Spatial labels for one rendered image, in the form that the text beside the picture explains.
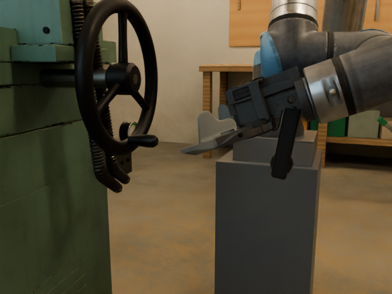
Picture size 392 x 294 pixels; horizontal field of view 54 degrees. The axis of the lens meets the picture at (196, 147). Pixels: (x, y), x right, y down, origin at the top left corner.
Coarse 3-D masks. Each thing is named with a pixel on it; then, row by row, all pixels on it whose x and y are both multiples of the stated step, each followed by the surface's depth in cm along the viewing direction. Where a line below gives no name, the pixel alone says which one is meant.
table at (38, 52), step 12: (0, 36) 66; (12, 36) 68; (0, 48) 66; (12, 48) 68; (24, 48) 67; (36, 48) 66; (48, 48) 66; (60, 48) 66; (72, 48) 70; (108, 48) 100; (0, 60) 66; (12, 60) 68; (24, 60) 67; (36, 60) 67; (48, 60) 66; (60, 60) 67; (72, 60) 70; (108, 60) 100
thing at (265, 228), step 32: (224, 160) 119; (320, 160) 125; (224, 192) 119; (256, 192) 115; (288, 192) 112; (224, 224) 121; (256, 224) 117; (288, 224) 114; (224, 256) 123; (256, 256) 119; (288, 256) 115; (224, 288) 125; (256, 288) 121; (288, 288) 117
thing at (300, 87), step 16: (256, 80) 57; (272, 80) 60; (288, 80) 57; (240, 96) 59; (256, 96) 58; (272, 96) 59; (288, 96) 58; (304, 96) 56; (240, 112) 59; (256, 112) 58; (272, 112) 59; (304, 112) 56; (272, 128) 58
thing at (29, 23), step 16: (0, 0) 69; (16, 0) 68; (32, 0) 67; (48, 0) 66; (64, 0) 67; (0, 16) 70; (16, 16) 69; (32, 16) 68; (48, 16) 67; (64, 16) 67; (16, 32) 69; (32, 32) 68; (48, 32) 67; (64, 32) 67
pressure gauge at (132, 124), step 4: (124, 124) 101; (128, 124) 101; (132, 124) 102; (136, 124) 104; (120, 128) 101; (124, 128) 100; (128, 128) 100; (132, 128) 102; (120, 132) 101; (124, 132) 100; (128, 132) 100; (120, 136) 101; (124, 136) 100
